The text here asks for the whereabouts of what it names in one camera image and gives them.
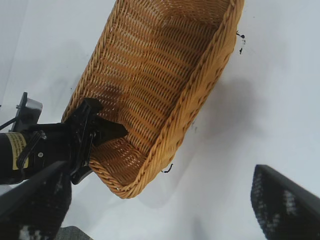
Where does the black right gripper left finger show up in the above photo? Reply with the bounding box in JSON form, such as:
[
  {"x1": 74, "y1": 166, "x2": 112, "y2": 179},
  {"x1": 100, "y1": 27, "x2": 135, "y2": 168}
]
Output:
[{"x1": 0, "y1": 160, "x2": 73, "y2": 240}]

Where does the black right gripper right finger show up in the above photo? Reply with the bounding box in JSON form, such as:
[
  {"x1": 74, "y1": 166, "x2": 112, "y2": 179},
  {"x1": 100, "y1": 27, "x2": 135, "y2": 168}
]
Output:
[{"x1": 250, "y1": 163, "x2": 320, "y2": 240}]

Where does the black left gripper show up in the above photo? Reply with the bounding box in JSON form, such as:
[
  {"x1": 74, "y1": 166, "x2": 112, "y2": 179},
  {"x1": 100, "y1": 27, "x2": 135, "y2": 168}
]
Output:
[{"x1": 27, "y1": 97, "x2": 129, "y2": 186}]

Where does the woven wicker basket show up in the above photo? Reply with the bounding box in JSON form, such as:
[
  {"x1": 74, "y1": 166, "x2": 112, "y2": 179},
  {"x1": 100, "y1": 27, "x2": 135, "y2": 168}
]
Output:
[{"x1": 61, "y1": 0, "x2": 246, "y2": 200}]

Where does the grey mount piece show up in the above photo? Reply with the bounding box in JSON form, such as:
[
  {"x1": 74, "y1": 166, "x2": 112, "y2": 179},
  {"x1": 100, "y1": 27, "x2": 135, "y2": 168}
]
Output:
[{"x1": 56, "y1": 225, "x2": 92, "y2": 240}]

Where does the black cable bundle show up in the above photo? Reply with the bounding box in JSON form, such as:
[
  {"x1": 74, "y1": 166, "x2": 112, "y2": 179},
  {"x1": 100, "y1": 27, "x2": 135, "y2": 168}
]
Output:
[{"x1": 14, "y1": 129, "x2": 48, "y2": 168}]

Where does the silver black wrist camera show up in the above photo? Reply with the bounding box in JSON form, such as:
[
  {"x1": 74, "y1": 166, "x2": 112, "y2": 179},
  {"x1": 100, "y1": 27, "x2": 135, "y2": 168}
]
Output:
[{"x1": 11, "y1": 91, "x2": 44, "y2": 133}]

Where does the black camera cable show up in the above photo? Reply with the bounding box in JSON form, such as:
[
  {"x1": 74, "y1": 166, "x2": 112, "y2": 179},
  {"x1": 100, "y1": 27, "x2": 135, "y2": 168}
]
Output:
[{"x1": 0, "y1": 117, "x2": 18, "y2": 132}]

